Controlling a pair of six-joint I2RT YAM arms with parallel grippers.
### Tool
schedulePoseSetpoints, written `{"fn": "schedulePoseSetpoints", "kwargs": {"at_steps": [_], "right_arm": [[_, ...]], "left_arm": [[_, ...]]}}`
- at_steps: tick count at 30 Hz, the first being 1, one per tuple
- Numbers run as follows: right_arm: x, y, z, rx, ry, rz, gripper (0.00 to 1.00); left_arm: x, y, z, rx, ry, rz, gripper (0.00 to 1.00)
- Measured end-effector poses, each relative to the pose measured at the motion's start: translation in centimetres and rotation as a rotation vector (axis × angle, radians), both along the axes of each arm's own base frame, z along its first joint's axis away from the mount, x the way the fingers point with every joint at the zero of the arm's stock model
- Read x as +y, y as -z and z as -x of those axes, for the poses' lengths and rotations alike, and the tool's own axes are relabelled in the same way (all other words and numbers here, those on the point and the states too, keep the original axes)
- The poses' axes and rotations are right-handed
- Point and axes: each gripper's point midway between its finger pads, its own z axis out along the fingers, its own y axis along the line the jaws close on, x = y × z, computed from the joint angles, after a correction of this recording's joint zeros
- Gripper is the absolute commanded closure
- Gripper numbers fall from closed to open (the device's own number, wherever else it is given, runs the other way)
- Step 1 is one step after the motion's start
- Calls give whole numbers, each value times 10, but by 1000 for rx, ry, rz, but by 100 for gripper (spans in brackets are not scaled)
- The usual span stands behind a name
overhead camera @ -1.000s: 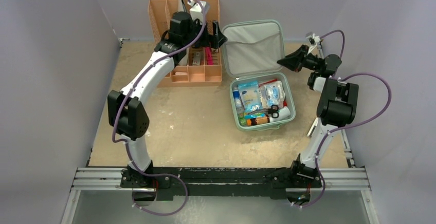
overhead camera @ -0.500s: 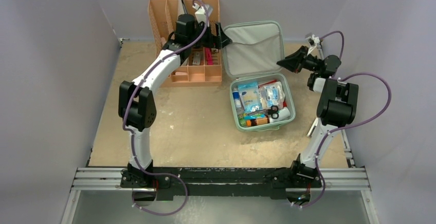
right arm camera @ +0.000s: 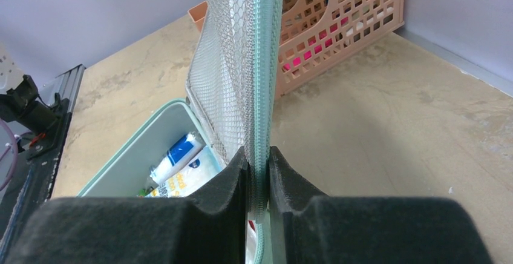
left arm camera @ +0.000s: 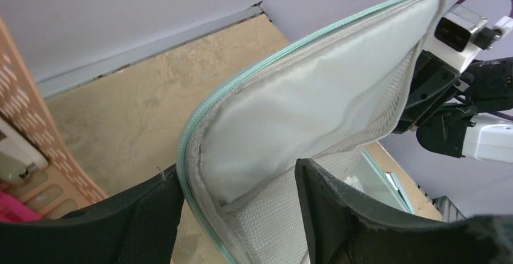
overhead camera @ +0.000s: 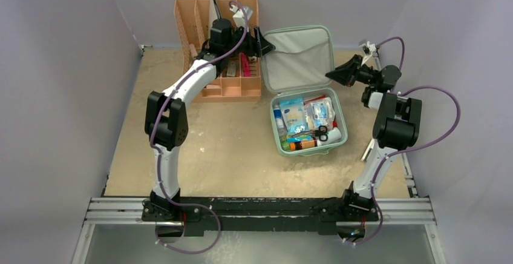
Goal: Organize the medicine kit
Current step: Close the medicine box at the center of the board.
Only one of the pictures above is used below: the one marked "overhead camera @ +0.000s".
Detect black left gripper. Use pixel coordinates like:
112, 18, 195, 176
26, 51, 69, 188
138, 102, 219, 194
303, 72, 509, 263
224, 25, 274, 59

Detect red zipper pouch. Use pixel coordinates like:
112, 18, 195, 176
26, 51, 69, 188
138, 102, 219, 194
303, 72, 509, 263
304, 95, 326, 104

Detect mint green case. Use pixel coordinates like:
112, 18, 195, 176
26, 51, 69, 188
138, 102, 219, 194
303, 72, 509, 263
261, 25, 348, 157

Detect small white bottle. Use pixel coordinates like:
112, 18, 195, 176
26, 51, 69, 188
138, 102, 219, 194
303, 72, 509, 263
316, 127, 342, 146

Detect black handled scissors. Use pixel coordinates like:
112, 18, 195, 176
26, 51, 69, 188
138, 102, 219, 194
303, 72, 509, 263
309, 125, 328, 142

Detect blue cotton swab bag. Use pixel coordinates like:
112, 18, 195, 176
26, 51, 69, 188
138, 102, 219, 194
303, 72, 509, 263
279, 97, 309, 135

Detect small green medicine box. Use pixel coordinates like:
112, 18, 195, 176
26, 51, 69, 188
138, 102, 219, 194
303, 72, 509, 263
280, 140, 290, 151

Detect clear bag blue packets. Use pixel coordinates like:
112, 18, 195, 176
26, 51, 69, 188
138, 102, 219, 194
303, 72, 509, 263
304, 97, 336, 130

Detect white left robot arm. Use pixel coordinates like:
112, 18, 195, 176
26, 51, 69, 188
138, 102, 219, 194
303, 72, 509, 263
144, 18, 276, 221

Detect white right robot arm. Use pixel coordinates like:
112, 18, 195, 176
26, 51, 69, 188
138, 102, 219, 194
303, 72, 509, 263
326, 54, 422, 220

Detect pink item in organizer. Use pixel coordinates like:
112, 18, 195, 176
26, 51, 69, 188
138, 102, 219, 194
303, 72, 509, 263
240, 53, 251, 77

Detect small grey box organizer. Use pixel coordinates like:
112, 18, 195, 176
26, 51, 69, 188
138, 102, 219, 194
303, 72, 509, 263
226, 61, 238, 78

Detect peach desk organizer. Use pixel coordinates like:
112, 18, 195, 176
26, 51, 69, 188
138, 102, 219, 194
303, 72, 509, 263
173, 0, 263, 104

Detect white board in organizer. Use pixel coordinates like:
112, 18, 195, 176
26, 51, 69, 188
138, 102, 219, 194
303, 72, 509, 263
209, 0, 222, 27

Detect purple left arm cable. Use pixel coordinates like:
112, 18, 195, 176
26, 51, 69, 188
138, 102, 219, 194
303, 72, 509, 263
149, 0, 251, 215

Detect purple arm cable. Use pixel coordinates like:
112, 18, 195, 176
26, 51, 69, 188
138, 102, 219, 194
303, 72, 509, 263
368, 36, 462, 247
149, 0, 251, 215

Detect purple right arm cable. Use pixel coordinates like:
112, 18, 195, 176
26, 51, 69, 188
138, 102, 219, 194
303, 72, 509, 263
368, 36, 462, 247

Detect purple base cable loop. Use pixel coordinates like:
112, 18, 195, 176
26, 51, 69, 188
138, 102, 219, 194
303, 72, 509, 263
154, 204, 223, 255

